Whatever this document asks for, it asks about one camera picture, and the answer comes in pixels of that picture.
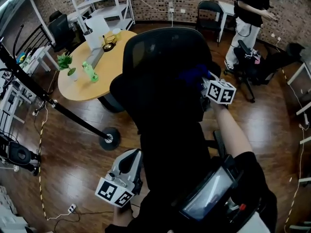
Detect person's black shirt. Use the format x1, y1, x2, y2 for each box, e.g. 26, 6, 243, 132
104, 151, 278, 233

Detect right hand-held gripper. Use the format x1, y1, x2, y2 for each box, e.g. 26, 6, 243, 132
200, 71, 237, 111

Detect round wooden table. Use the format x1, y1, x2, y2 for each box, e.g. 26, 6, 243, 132
57, 30, 138, 113

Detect black mesh chair headrest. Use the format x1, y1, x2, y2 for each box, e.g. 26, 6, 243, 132
122, 27, 214, 82

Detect ceiling light panel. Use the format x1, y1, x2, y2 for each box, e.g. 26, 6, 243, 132
0, 0, 33, 12

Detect white shade brass lamp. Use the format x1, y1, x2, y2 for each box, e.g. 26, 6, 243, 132
84, 15, 117, 52

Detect grey box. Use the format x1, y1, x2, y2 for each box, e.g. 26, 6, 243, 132
86, 47, 105, 69

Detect reclined black office chair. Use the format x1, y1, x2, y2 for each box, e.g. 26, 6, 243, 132
223, 39, 306, 103

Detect person's left forearm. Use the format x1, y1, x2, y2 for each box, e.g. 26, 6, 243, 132
113, 204, 135, 227

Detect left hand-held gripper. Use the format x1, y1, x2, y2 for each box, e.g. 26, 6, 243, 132
94, 149, 144, 208

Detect black chair armrest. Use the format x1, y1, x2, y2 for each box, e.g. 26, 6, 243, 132
212, 130, 228, 159

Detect black chest-mounted screen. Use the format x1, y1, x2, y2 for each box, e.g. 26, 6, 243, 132
171, 154, 244, 222

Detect person's right forearm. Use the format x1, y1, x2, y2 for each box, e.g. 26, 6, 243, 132
212, 102, 254, 159

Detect black floor cable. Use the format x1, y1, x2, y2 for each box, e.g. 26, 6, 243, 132
53, 210, 115, 233

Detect spare grey gripper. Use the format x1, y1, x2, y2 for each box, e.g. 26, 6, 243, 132
245, 48, 262, 64

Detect black folding chair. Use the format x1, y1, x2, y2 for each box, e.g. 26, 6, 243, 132
195, 0, 223, 44

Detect white frame desk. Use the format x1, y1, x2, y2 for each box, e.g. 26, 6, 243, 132
287, 62, 311, 117

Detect white plastic chairs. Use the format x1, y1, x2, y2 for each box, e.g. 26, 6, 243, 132
0, 185, 30, 233

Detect black coat rack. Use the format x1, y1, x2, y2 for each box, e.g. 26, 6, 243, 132
0, 24, 121, 151

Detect cluttered white desk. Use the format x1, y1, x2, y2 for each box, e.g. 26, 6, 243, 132
0, 45, 59, 131

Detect green plastic bottle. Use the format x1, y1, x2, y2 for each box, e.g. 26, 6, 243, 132
82, 61, 99, 83

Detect black mesh office chair back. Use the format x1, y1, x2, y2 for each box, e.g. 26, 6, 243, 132
109, 62, 222, 133

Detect small potted green plant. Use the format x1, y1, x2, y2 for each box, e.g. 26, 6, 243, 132
57, 52, 79, 82

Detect black chair seat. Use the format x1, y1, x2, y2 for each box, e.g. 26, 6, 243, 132
139, 122, 212, 191

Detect blue cloth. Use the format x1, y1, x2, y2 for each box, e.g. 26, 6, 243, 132
178, 64, 211, 91

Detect black floor equipment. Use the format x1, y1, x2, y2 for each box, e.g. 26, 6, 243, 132
0, 134, 41, 177

